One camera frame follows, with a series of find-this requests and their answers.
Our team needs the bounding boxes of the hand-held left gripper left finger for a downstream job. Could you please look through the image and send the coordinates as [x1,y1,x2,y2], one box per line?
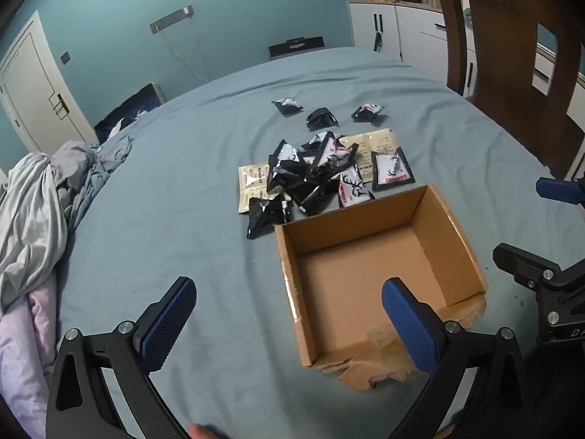
[46,275,198,439]

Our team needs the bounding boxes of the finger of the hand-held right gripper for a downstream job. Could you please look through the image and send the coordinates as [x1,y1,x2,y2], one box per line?
[492,242,568,294]
[536,176,585,204]

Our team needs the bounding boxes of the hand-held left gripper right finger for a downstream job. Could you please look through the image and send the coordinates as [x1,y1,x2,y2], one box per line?
[381,277,537,439]

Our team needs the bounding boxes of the brown cardboard box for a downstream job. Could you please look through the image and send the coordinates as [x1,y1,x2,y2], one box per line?
[274,184,489,391]

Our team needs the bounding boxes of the beige snack packet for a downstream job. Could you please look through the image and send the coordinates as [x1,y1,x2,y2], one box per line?
[238,163,271,215]
[337,128,396,184]

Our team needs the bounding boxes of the pile of snack packets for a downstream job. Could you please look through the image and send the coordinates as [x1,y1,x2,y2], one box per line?
[247,130,414,239]

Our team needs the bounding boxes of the black and white snack packet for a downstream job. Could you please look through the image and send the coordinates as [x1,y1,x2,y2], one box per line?
[351,102,385,123]
[272,97,303,116]

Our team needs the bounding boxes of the person's left hand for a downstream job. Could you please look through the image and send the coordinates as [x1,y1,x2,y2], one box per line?
[187,423,224,439]

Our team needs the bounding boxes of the bed with teal sheet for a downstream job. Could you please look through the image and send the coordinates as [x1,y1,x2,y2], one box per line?
[55,46,585,439]

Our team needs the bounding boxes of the brown wooden chair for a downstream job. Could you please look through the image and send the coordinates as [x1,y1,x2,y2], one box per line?
[432,0,585,179]

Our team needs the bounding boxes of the pink quilt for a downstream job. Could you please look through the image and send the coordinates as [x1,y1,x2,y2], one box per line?
[0,267,62,426]

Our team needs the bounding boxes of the crumpled grey duvet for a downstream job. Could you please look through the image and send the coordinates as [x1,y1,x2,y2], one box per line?
[0,139,138,312]

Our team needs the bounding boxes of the white cabinet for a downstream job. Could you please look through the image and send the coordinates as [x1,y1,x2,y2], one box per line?
[346,0,485,97]

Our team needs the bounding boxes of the dark framed painting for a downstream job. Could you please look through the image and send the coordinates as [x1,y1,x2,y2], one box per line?
[94,82,166,143]

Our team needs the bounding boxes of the white door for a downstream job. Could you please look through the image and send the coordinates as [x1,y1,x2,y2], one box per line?
[0,9,99,154]

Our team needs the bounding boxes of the black bag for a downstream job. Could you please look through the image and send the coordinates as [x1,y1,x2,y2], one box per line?
[268,37,325,61]

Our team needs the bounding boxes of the yellow cable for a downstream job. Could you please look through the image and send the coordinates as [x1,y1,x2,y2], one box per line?
[155,25,211,83]

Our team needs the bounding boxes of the grey wall power strip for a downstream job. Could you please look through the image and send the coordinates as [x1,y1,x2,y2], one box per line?
[149,4,195,35]

